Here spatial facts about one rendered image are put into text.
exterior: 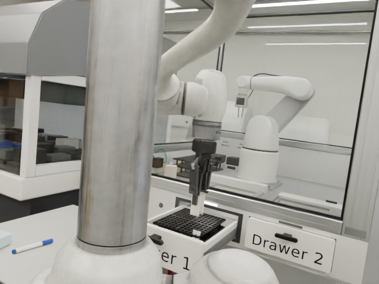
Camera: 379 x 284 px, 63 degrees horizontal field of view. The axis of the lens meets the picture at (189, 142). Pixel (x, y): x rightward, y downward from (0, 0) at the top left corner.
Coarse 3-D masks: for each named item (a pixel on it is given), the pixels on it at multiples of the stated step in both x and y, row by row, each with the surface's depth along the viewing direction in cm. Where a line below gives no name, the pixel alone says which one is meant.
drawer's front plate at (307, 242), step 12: (252, 228) 112; (264, 228) 110; (276, 228) 108; (288, 228) 106; (252, 240) 112; (276, 240) 108; (300, 240) 104; (312, 240) 102; (324, 240) 100; (264, 252) 110; (276, 252) 108; (288, 252) 106; (300, 252) 104; (312, 252) 102; (324, 252) 100; (312, 264) 102; (324, 264) 101
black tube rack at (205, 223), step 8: (184, 208) 124; (168, 216) 113; (176, 216) 113; (184, 216) 114; (192, 216) 115; (200, 216) 117; (208, 216) 118; (216, 216) 118; (176, 224) 105; (184, 224) 106; (192, 224) 108; (200, 224) 109; (208, 224) 109; (216, 224) 110; (208, 232) 108; (216, 232) 110
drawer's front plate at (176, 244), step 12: (156, 228) 93; (168, 240) 91; (180, 240) 89; (192, 240) 87; (168, 252) 91; (180, 252) 89; (192, 252) 87; (168, 264) 91; (180, 264) 89; (192, 264) 87
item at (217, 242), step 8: (176, 208) 124; (160, 216) 114; (224, 216) 121; (224, 224) 120; (232, 224) 113; (224, 232) 106; (232, 232) 113; (208, 240) 97; (216, 240) 100; (224, 240) 107; (208, 248) 95; (216, 248) 101
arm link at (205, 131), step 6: (192, 126) 94; (198, 126) 92; (204, 126) 91; (210, 126) 91; (216, 126) 92; (192, 132) 94; (198, 132) 92; (204, 132) 91; (210, 132) 92; (216, 132) 92; (198, 138) 92; (204, 138) 92; (210, 138) 92; (216, 138) 93
